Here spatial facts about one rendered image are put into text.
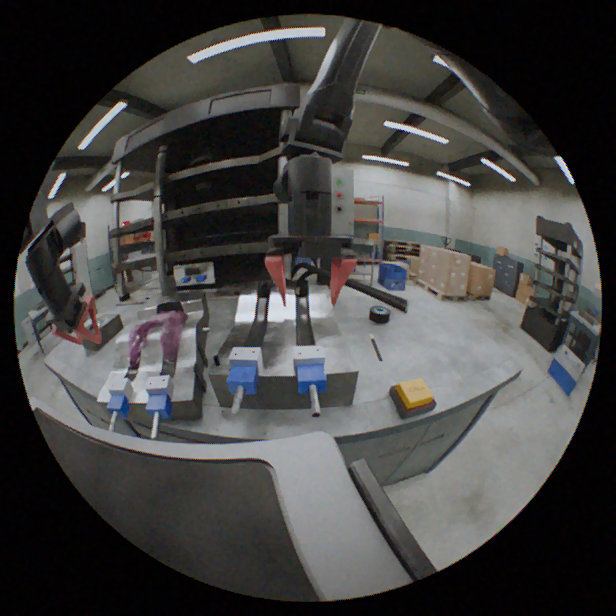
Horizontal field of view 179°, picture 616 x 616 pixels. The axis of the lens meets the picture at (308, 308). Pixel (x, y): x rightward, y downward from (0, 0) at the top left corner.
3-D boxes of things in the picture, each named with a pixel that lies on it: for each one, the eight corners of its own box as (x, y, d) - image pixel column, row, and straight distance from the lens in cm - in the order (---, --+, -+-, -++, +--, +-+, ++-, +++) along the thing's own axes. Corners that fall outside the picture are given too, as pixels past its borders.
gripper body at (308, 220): (273, 246, 31) (272, 198, 31) (341, 246, 32) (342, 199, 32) (268, 253, 25) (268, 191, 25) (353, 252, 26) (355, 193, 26)
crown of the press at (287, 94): (299, 161, 102) (300, 79, 136) (105, 211, 163) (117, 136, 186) (295, 192, 189) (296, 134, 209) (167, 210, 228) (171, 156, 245)
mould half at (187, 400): (202, 418, 42) (181, 376, 35) (109, 418, 55) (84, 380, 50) (209, 316, 83) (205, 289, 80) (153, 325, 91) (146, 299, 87)
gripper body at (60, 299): (62, 299, 44) (45, 267, 42) (89, 290, 36) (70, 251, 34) (49, 329, 42) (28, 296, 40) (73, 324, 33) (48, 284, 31)
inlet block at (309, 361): (333, 424, 31) (337, 400, 26) (297, 427, 30) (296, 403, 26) (321, 369, 39) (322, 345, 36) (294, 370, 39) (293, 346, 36)
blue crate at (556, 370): (573, 389, 358) (581, 375, 352) (567, 397, 319) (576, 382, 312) (554, 366, 366) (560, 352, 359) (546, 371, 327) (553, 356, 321)
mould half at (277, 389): (352, 405, 42) (363, 348, 33) (220, 407, 43) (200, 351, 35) (320, 307, 83) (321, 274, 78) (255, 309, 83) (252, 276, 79)
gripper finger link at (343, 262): (298, 297, 33) (297, 237, 31) (342, 296, 34) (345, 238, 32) (299, 315, 27) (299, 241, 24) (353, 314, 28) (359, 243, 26)
